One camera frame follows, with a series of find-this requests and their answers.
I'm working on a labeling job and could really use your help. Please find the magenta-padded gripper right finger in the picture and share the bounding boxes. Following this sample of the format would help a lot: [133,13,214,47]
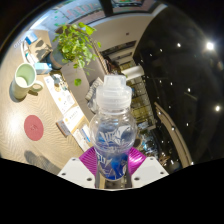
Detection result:
[126,147,170,189]

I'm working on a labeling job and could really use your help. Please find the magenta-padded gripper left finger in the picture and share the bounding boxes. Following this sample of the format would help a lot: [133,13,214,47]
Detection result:
[57,147,100,189]

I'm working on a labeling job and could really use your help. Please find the clear blue-label drink bottle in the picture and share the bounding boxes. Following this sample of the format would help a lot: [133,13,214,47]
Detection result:
[89,74,138,190]

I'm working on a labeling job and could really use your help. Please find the white paper sheets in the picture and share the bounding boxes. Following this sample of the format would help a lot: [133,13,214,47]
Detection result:
[73,128,92,153]

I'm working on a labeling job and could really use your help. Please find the small white blue box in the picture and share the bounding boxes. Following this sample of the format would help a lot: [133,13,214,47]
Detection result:
[80,123,93,142]

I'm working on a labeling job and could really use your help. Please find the white and orange box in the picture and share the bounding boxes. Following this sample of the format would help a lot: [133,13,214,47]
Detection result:
[55,105,89,138]

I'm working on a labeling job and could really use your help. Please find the flat round red coaster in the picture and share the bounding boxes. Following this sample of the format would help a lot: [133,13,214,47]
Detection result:
[23,114,45,142]

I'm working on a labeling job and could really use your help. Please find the printed paper leaflet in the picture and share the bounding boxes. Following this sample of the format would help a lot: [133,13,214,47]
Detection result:
[43,73,77,115]

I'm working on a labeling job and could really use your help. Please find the grey chevron pillow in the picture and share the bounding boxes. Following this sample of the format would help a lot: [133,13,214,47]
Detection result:
[84,77,105,113]

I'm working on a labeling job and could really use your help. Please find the white round column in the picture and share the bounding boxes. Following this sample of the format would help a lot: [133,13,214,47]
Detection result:
[124,64,146,82]

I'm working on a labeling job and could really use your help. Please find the pale green mug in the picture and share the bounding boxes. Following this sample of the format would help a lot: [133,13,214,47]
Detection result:
[11,62,45,101]

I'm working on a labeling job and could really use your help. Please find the light blue carton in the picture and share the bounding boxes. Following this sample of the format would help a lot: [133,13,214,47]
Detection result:
[34,62,54,75]

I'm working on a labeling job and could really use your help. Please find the white tube teal cap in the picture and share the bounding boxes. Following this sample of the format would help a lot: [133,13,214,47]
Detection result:
[22,44,36,65]

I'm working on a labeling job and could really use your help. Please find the green potted plant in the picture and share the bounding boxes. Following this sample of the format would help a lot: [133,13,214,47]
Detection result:
[49,22,103,87]

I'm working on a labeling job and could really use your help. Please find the pill blister pack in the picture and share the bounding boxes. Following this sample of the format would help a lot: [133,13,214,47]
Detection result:
[13,39,26,50]

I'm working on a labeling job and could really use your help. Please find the group of ceiling lights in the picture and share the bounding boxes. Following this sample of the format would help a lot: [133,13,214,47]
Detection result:
[146,39,224,168]

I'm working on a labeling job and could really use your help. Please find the window with green stickers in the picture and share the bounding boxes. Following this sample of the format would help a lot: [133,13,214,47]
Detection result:
[49,0,105,25]

